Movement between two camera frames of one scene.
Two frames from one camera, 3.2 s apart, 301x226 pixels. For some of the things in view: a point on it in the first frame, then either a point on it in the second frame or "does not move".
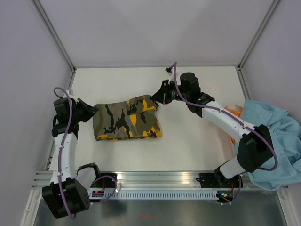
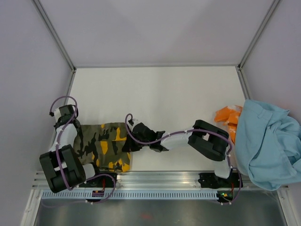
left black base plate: [105, 182] does not move
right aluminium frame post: [272, 8] does not move
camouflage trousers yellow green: [135, 118] to [100, 145]
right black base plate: [215, 180] does not move
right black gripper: [162, 94] to [129, 145]
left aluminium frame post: [52, 30] does not move
